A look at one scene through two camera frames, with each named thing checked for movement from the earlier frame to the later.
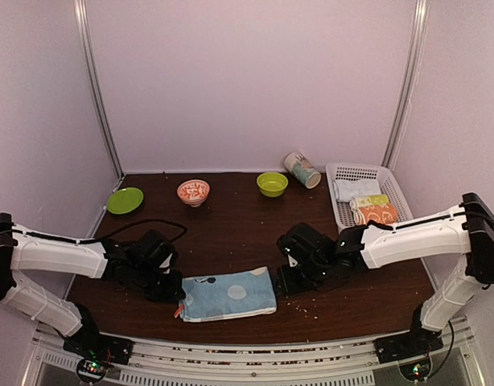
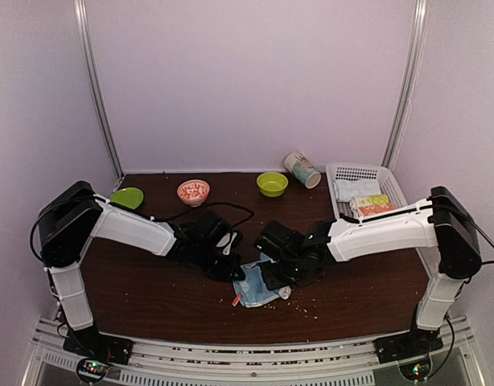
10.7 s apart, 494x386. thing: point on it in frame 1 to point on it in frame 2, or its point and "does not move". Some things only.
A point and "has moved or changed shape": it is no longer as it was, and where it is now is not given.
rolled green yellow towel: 376,199 does not move
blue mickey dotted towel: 240,293 has moved or changed shape
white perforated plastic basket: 342,211 does not move
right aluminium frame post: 401,121 does not move
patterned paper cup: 302,169 does not move
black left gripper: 174,290 to 232,268
